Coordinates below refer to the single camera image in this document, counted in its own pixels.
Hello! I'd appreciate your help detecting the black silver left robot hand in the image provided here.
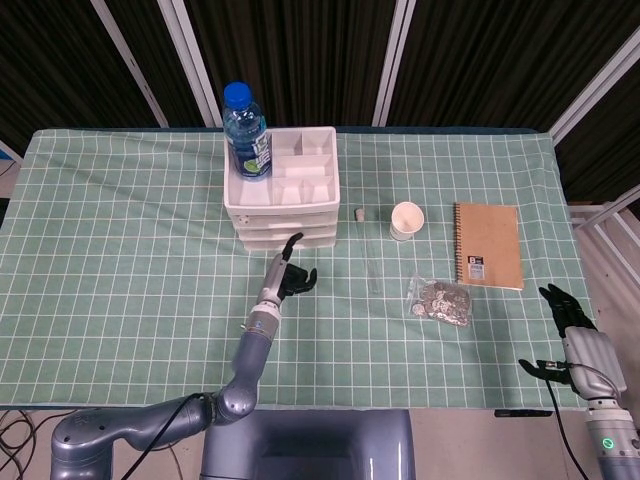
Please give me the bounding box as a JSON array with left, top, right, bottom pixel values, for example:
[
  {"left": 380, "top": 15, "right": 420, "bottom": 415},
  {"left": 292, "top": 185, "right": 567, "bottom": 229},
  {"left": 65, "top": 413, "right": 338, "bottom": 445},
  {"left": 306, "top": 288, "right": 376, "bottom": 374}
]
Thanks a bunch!
[{"left": 256, "top": 231, "right": 319, "bottom": 307}]

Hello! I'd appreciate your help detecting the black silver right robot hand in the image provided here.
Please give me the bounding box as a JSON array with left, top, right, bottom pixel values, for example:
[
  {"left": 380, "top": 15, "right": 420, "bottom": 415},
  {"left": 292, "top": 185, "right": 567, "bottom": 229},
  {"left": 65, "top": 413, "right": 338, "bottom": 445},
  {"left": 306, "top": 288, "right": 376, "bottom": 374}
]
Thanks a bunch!
[{"left": 518, "top": 283, "right": 629, "bottom": 400}]

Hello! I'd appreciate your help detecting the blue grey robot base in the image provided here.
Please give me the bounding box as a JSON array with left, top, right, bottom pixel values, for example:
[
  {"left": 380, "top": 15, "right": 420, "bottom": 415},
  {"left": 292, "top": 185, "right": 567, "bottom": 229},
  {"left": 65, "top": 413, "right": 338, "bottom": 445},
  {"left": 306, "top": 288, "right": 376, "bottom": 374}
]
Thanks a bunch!
[{"left": 199, "top": 408, "right": 417, "bottom": 480}]

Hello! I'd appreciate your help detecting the clear drawer with football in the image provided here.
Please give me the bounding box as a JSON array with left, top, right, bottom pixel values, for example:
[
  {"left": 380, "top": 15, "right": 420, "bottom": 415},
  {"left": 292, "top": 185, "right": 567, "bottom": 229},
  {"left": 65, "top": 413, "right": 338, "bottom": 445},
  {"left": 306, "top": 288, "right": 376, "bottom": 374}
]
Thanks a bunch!
[{"left": 230, "top": 209, "right": 339, "bottom": 231}]

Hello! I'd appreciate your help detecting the white plastic drawer organizer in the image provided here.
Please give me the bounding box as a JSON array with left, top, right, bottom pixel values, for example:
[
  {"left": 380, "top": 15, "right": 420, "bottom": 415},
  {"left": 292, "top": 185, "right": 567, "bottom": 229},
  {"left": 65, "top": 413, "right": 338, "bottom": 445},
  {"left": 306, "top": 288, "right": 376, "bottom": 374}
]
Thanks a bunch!
[{"left": 223, "top": 126, "right": 343, "bottom": 251}]

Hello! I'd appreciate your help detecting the glass test tube with cork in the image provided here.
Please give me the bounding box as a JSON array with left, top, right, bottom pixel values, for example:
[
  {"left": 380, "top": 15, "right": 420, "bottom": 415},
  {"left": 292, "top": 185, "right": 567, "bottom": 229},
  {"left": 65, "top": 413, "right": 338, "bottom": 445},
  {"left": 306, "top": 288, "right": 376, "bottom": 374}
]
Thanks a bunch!
[{"left": 353, "top": 207, "right": 382, "bottom": 295}]

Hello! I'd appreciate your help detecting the green checked tablecloth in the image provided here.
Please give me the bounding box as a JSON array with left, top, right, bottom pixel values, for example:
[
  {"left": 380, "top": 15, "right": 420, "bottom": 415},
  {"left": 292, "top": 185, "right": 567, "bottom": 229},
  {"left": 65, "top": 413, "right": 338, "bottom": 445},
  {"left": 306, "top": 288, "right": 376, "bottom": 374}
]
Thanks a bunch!
[{"left": 0, "top": 127, "right": 599, "bottom": 412}]

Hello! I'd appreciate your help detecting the blue drink bottle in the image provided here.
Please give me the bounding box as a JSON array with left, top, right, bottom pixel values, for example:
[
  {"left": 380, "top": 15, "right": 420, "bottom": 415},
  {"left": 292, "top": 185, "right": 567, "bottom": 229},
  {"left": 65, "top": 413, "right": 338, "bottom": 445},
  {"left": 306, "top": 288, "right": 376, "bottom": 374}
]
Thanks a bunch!
[{"left": 221, "top": 82, "right": 274, "bottom": 180}]

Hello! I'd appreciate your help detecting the white paper cup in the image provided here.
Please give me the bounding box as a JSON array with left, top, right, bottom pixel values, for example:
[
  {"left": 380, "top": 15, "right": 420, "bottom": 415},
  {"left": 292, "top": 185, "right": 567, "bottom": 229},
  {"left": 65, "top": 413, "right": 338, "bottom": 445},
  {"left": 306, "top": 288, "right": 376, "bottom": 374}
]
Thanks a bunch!
[{"left": 389, "top": 201, "right": 426, "bottom": 243}]

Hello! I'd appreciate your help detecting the brown spiral notebook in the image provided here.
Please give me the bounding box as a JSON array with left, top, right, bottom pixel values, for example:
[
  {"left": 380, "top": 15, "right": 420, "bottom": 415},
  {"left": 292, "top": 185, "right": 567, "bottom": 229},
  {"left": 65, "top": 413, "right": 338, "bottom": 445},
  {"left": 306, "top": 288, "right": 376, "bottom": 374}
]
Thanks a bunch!
[{"left": 453, "top": 201, "right": 526, "bottom": 292}]

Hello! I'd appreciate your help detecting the clear bag of coins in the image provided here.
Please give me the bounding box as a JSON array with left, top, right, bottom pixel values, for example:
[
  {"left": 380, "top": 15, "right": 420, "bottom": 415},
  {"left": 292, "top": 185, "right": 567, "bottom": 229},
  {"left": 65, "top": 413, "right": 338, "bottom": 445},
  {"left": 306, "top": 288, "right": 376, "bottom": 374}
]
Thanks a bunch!
[{"left": 403, "top": 273, "right": 473, "bottom": 327}]

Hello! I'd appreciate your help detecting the black right hand cable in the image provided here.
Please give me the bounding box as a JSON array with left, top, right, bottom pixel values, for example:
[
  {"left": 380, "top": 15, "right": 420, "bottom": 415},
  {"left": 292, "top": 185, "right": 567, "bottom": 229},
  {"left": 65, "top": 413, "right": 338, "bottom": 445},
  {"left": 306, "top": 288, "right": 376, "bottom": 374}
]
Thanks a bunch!
[{"left": 543, "top": 369, "right": 587, "bottom": 480}]

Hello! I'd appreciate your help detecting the silver aluminium frame rail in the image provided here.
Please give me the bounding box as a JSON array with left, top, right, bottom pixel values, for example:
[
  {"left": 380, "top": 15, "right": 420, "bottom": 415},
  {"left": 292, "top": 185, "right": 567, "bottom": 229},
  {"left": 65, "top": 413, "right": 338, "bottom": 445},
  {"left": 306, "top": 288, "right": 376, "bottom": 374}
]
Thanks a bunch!
[{"left": 569, "top": 185, "right": 640, "bottom": 241}]

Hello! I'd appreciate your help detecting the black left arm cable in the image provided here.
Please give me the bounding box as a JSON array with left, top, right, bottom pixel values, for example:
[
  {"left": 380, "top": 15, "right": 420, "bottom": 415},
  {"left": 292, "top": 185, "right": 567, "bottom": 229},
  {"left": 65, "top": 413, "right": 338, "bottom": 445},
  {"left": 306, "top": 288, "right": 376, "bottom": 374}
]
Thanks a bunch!
[{"left": 122, "top": 392, "right": 209, "bottom": 480}]

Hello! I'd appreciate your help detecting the white partition post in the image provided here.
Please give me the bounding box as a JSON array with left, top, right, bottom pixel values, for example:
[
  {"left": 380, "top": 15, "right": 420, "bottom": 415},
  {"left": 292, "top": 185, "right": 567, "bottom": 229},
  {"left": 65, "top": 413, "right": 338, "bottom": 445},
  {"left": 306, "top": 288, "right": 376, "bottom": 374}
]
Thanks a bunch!
[
  {"left": 156, "top": 0, "right": 225, "bottom": 129},
  {"left": 549, "top": 27, "right": 640, "bottom": 144},
  {"left": 90, "top": 0, "right": 170, "bottom": 127},
  {"left": 370, "top": 0, "right": 417, "bottom": 127}
]

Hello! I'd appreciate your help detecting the black floor cable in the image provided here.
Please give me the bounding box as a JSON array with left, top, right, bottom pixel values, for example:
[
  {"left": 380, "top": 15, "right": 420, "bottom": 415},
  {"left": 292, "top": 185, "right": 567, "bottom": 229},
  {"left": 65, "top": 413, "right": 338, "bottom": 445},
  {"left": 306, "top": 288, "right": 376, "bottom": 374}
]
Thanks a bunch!
[{"left": 0, "top": 410, "right": 56, "bottom": 480}]

